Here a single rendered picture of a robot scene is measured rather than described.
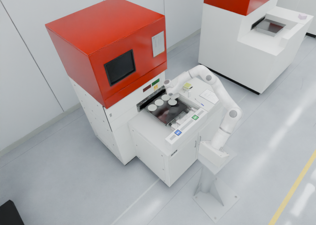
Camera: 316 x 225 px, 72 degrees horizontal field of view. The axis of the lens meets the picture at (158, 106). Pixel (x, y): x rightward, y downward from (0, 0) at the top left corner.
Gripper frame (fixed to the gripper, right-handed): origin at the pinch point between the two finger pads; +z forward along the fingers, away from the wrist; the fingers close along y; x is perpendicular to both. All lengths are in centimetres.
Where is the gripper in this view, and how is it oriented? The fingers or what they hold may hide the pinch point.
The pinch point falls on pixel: (176, 99)
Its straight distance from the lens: 249.3
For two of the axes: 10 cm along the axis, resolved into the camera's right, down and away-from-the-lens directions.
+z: 3.8, 5.4, 7.5
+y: 8.7, -4.9, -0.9
